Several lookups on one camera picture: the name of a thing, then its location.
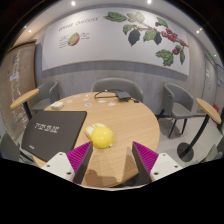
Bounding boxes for small round wooden side table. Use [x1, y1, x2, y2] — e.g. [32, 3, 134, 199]
[176, 97, 223, 160]
[9, 88, 40, 121]

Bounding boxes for small white box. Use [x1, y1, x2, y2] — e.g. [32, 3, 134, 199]
[50, 101, 65, 111]

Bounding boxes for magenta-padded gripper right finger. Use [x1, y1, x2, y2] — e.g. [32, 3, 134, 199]
[130, 140, 184, 185]

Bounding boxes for yellow rabbit-shaped computer mouse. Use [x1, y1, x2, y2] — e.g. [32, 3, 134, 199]
[83, 122, 116, 150]

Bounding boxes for black cable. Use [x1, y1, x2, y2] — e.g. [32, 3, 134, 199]
[93, 88, 140, 103]

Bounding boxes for ceiling spot lights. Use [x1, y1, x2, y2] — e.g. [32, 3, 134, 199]
[23, 0, 204, 34]

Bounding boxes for grey upholstered chair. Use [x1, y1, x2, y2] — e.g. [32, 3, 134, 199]
[90, 77, 145, 104]
[0, 132, 34, 164]
[30, 79, 60, 114]
[156, 82, 208, 139]
[203, 135, 224, 163]

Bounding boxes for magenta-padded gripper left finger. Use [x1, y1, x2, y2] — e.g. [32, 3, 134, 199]
[40, 140, 95, 185]

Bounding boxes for black mouse pad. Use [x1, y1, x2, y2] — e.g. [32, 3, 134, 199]
[20, 110, 88, 163]

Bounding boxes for wooden wall panel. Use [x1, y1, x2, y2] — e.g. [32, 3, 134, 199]
[0, 41, 38, 141]

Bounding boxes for white coffee plant wall mural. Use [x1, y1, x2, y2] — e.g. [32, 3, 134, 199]
[41, 7, 190, 77]

